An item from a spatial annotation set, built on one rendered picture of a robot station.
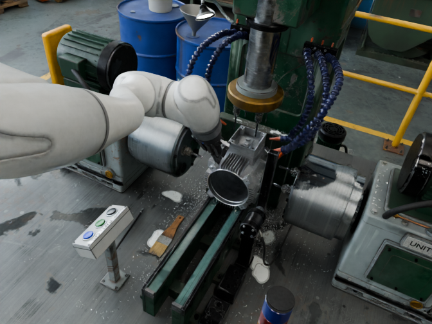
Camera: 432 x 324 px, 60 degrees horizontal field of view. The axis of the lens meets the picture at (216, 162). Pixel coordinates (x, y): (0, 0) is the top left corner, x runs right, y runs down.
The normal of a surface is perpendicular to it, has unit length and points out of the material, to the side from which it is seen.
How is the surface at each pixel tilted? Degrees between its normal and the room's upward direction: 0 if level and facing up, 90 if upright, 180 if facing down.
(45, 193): 0
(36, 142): 83
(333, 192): 39
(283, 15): 90
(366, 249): 89
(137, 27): 95
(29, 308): 0
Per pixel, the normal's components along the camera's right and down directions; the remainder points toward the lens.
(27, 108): 0.73, -0.35
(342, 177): 0.01, -0.66
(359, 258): -0.43, 0.54
